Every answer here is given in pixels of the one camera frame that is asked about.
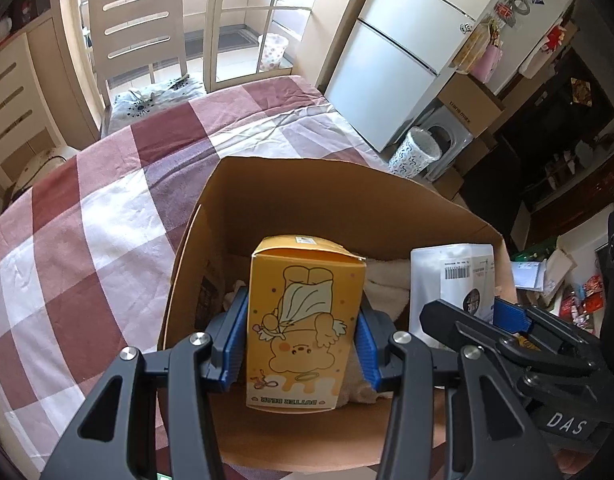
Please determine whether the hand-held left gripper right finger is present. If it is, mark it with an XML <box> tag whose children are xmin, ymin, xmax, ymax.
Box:
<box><xmin>354</xmin><ymin>310</ymin><xmax>562</xmax><ymax>480</ymax></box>

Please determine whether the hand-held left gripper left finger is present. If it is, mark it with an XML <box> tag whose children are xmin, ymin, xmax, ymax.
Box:
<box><xmin>40</xmin><ymin>290</ymin><xmax>250</xmax><ymax>480</ymax></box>

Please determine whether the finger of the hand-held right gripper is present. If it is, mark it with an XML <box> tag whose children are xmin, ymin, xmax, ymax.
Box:
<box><xmin>419</xmin><ymin>300</ymin><xmax>592</xmax><ymax>377</ymax></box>
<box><xmin>493</xmin><ymin>299</ymin><xmax>604</xmax><ymax>362</ymax></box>

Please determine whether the white zip pouch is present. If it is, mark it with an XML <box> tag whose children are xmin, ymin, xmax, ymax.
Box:
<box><xmin>409</xmin><ymin>242</ymin><xmax>498</xmax><ymax>356</ymax></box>

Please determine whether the yellow cartoon bear box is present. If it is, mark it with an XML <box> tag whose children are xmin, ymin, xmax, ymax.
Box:
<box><xmin>245</xmin><ymin>234</ymin><xmax>368</xmax><ymax>413</ymax></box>

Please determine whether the white fluffy towel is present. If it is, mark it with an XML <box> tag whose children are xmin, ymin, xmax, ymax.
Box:
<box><xmin>222</xmin><ymin>257</ymin><xmax>413</xmax><ymax>406</ymax></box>

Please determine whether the large brown cardboard box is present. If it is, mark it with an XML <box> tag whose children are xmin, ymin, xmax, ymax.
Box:
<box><xmin>157</xmin><ymin>156</ymin><xmax>518</xmax><ymax>473</ymax></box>

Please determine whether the black white patterned wastebasket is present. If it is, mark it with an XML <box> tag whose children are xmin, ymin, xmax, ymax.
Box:
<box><xmin>388</xmin><ymin>127</ymin><xmax>443</xmax><ymax>179</ymax></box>

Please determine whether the red white checked tablecloth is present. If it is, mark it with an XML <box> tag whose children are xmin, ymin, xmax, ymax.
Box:
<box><xmin>0</xmin><ymin>75</ymin><xmax>388</xmax><ymax>480</ymax></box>

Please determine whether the grey plastic stool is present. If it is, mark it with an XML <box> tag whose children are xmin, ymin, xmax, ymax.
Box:
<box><xmin>414</xmin><ymin>105</ymin><xmax>475</xmax><ymax>181</ymax></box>

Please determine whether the small brown cardboard box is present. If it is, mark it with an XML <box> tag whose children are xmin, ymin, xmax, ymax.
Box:
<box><xmin>434</xmin><ymin>72</ymin><xmax>508</xmax><ymax>138</ymax></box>

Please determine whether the flower print chair cushion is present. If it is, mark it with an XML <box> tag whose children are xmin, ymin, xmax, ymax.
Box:
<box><xmin>110</xmin><ymin>74</ymin><xmax>208</xmax><ymax>121</ymax></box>

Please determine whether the pink hanging bag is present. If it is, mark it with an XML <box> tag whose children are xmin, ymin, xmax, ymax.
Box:
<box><xmin>469</xmin><ymin>42</ymin><xmax>502</xmax><ymax>83</ymax></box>

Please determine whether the white refrigerator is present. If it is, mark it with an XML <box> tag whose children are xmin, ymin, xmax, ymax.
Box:
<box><xmin>324</xmin><ymin>0</ymin><xmax>520</xmax><ymax>153</ymax></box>

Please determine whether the yellow hanging bag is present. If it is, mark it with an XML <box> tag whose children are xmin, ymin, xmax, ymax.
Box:
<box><xmin>454</xmin><ymin>22</ymin><xmax>490</xmax><ymax>73</ymax></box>

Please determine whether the dotted white wastebasket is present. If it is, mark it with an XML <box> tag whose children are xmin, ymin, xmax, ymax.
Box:
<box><xmin>257</xmin><ymin>32</ymin><xmax>288</xmax><ymax>72</ymax></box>

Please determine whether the white slatted chair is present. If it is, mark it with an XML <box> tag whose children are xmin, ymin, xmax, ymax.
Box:
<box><xmin>0</xmin><ymin>10</ymin><xmax>103</xmax><ymax>196</ymax></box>
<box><xmin>87</xmin><ymin>0</ymin><xmax>208</xmax><ymax>111</ymax></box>

